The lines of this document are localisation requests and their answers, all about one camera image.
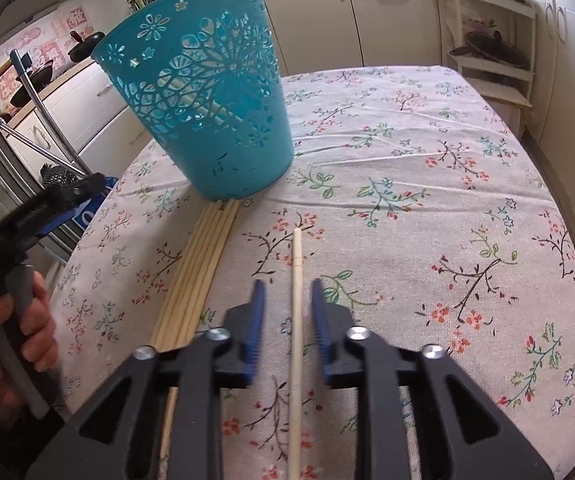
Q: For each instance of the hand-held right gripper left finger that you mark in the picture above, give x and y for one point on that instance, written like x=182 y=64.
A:
x=256 y=332

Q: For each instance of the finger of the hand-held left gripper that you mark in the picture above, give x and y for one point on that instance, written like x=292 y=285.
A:
x=62 y=197

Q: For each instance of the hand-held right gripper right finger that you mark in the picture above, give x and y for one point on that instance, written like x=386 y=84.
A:
x=320 y=332

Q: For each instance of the wooden chopstick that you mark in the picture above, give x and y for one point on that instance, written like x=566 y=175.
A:
x=296 y=360

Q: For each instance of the group of wooden chopsticks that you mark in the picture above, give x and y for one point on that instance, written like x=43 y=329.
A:
x=202 y=270

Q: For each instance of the teal perforated plastic basket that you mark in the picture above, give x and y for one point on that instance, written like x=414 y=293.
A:
x=207 y=110

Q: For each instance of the person's left hand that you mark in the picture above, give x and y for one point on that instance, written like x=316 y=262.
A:
x=37 y=330

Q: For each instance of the black round brush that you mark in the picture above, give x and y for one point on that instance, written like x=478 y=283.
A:
x=57 y=174

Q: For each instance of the blue plastic bag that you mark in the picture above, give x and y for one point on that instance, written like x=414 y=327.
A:
x=90 y=220

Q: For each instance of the cream cabinet with counter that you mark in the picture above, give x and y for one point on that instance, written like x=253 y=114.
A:
x=97 y=105

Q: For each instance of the black frying pan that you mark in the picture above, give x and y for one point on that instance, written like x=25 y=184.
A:
x=85 y=46
x=32 y=80

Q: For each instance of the floral tablecloth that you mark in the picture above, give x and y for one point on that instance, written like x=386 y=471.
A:
x=417 y=210

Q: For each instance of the white shelf rack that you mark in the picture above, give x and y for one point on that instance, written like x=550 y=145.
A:
x=487 y=85

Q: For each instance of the cream kitchen cabinets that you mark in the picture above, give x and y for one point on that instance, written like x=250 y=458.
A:
x=317 y=20

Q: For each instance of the black wok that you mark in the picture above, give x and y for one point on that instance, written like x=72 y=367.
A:
x=497 y=47

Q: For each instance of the cream drawer cabinet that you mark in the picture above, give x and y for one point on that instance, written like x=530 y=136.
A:
x=572 y=85

